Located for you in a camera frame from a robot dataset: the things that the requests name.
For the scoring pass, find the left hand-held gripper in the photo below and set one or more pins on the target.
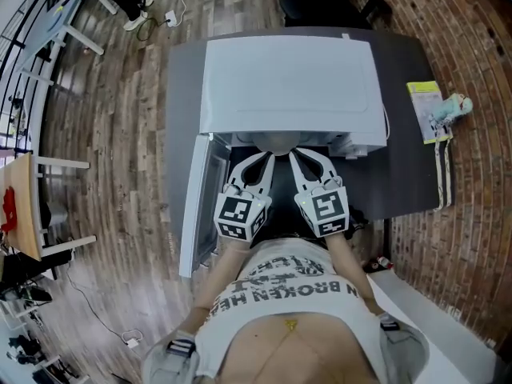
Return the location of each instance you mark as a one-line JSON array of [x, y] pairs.
[[236, 214]]

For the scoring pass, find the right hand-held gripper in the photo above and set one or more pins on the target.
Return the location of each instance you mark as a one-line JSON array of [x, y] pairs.
[[328, 208]]

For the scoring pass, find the white round plate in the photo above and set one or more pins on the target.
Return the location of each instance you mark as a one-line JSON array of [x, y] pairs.
[[276, 142]]

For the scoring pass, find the white microwave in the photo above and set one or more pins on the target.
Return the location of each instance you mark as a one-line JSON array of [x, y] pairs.
[[288, 82]]

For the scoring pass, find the person's left forearm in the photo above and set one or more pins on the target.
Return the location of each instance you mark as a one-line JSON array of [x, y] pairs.
[[224, 274]]

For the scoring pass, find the person's right forearm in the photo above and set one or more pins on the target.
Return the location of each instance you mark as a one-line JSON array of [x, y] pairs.
[[348, 266]]

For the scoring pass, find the black table with white legs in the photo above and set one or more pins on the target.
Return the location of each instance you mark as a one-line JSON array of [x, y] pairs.
[[400, 166]]

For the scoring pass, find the red and white bottle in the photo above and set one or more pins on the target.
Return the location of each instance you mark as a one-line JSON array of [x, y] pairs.
[[383, 261]]

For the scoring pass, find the yellow-green edged book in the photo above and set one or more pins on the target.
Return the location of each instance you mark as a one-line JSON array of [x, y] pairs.
[[420, 106]]

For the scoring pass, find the person's white printed shirt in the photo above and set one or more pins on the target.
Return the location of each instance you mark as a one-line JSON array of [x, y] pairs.
[[288, 298]]

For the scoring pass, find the mint green plush toy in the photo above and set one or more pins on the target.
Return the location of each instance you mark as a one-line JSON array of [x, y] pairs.
[[452, 108]]

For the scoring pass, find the white power adapter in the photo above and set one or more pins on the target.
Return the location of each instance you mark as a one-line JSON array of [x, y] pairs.
[[132, 342], [170, 18]]

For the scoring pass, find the grey waste bin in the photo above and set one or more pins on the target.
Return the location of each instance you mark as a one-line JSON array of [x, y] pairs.
[[56, 214]]

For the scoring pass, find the white cabinet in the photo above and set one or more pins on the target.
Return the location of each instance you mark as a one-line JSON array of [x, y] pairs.
[[440, 342]]

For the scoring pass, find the wooden table with white legs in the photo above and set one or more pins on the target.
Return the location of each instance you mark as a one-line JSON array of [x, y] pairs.
[[20, 214]]

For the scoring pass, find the red object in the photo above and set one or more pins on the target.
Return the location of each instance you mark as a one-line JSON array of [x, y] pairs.
[[9, 210]]

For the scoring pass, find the grey table with white legs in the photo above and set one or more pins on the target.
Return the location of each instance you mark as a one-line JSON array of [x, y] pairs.
[[60, 18]]

